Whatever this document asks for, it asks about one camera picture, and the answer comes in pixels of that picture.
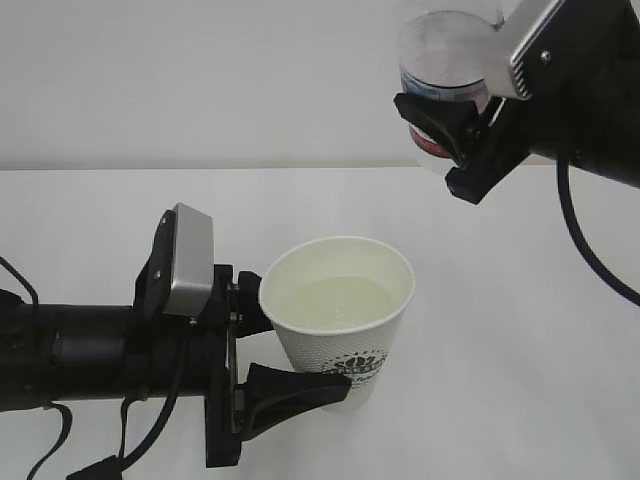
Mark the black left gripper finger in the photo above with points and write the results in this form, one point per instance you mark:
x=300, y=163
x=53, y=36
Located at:
x=251, y=319
x=270, y=397

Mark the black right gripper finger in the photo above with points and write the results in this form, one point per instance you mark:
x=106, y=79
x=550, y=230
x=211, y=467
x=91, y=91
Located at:
x=448, y=130

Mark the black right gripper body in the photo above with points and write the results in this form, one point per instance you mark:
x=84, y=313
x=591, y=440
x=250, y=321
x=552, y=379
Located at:
x=589, y=117

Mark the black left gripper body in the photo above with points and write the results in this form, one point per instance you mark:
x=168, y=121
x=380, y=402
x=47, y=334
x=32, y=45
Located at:
x=216, y=329

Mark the clear plastic water bottle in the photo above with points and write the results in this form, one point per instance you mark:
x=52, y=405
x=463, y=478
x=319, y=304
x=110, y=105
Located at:
x=437, y=49

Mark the white paper cup green logo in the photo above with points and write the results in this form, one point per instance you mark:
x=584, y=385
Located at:
x=336, y=304

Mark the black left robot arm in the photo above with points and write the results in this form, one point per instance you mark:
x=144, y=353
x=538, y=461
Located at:
x=53, y=354

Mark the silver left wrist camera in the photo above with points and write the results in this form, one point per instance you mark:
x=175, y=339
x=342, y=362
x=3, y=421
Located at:
x=178, y=276

